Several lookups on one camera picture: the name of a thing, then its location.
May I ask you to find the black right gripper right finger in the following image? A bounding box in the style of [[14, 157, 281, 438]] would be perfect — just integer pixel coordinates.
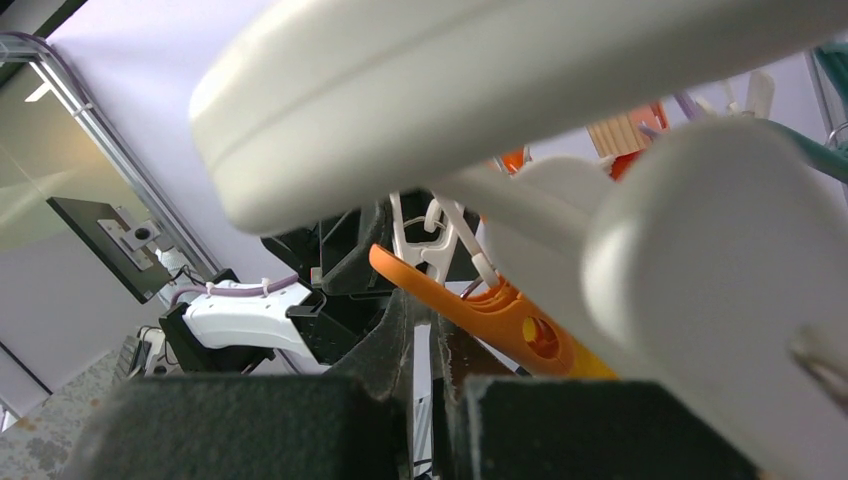
[[430, 316, 760, 479]]

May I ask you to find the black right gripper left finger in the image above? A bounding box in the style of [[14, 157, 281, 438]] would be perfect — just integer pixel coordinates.
[[62, 291, 414, 479]]

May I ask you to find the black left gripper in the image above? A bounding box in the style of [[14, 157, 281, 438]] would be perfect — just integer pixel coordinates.
[[260, 192, 482, 313]]

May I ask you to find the white hanger clip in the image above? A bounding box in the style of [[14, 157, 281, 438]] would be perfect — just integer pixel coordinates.
[[389, 192, 501, 289]]

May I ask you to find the orange clothes peg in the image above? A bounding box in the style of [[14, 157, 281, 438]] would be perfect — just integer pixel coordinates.
[[369, 245, 618, 380]]

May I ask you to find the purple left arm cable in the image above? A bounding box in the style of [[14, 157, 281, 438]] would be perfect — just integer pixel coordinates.
[[168, 273, 301, 309]]

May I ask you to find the floral patterned table mat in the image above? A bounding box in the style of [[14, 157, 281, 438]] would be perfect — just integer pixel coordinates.
[[1, 339, 147, 479]]

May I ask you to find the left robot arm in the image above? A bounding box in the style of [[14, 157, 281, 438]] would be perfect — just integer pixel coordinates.
[[160, 190, 477, 373]]

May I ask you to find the white plastic sock hanger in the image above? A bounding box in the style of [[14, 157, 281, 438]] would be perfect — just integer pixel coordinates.
[[187, 1, 847, 479]]

